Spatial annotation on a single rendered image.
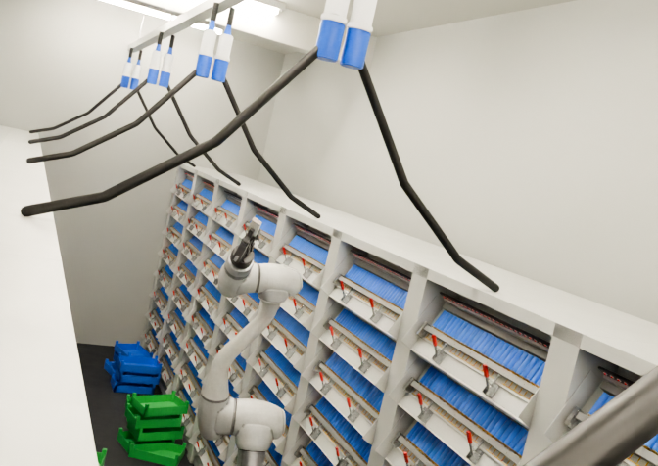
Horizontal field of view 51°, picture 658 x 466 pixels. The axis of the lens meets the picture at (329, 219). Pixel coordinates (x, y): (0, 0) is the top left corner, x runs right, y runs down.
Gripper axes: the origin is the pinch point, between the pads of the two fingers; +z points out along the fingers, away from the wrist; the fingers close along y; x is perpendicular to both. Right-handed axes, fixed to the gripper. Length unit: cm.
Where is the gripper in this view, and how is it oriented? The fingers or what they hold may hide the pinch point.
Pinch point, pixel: (255, 226)
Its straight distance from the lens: 215.8
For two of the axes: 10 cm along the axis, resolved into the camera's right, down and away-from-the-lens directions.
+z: 3.0, -5.4, -7.8
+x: 8.2, 5.7, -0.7
